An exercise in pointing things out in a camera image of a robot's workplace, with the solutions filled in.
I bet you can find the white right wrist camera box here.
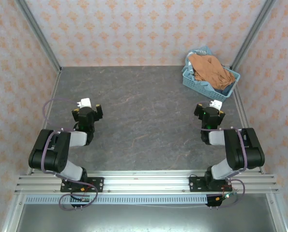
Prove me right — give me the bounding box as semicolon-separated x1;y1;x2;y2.
208;99;223;111

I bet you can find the dark blue t-shirt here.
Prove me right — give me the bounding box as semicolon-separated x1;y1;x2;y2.
213;83;234;97

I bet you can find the orange printed t-shirt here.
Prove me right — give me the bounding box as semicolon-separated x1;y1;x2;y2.
187;53;236;90

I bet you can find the aluminium mounting rail beam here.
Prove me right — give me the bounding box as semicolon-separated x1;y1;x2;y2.
14;170;279;194

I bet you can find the blue plastic basket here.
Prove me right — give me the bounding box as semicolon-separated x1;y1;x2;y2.
182;63;242;104

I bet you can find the light blue printed t-shirt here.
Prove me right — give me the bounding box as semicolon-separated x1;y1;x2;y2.
183;45;214;76

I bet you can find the grey metal sheet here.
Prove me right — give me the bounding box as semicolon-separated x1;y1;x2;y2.
15;204;278;232

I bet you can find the aluminium table side rail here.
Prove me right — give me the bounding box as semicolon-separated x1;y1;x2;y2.
25;70;62;175
231;67;266;174

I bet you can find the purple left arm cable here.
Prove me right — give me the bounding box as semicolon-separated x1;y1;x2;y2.
41;98;99;211

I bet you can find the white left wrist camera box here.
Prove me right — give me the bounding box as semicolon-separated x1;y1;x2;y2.
76;97;93;109

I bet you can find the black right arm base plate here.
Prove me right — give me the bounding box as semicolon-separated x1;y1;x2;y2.
189;174;233;193

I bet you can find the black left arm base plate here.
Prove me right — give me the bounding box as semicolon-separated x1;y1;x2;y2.
60;176;105;193

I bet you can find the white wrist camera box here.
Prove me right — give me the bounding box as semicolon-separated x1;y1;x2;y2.
208;99;223;111
76;97;93;109

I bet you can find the small circuit board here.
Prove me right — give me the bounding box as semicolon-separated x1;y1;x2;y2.
70;193;91;203
215;190;239;202

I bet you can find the grey slotted cable duct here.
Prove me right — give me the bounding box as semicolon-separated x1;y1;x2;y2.
24;194;209;205

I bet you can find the aluminium frame post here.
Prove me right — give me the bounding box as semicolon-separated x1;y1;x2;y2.
14;0;62;73
230;0;278;71

